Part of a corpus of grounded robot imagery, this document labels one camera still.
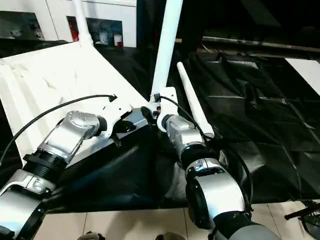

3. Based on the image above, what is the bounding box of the white plastic table leg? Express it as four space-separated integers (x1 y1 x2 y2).
72 0 95 47
176 62 215 140
149 0 184 99

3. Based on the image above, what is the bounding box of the white plastic table top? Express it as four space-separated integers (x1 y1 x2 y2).
0 41 154 167

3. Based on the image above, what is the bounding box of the black mat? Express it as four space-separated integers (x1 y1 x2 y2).
0 40 320 213

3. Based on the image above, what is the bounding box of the grey left robot foot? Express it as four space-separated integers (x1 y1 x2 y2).
77 231 106 240

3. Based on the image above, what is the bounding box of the grey robot foot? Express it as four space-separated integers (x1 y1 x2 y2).
77 231 106 240
155 232 187 240

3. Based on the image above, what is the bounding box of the grey right robot foot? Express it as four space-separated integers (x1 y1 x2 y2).
155 232 187 240

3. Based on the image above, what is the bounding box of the black metal bar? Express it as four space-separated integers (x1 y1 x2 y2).
202 35 320 55

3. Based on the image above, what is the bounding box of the white cabinet with glass doors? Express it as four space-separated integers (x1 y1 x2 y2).
0 0 139 49

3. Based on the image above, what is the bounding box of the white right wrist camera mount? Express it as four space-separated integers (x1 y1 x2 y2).
152 86 179 132

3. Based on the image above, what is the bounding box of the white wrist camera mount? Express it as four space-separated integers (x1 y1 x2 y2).
152 86 179 132
97 97 135 139

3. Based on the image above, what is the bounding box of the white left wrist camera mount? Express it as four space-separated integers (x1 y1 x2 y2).
97 97 135 139

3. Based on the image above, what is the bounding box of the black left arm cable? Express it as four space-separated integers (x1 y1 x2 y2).
0 93 119 167

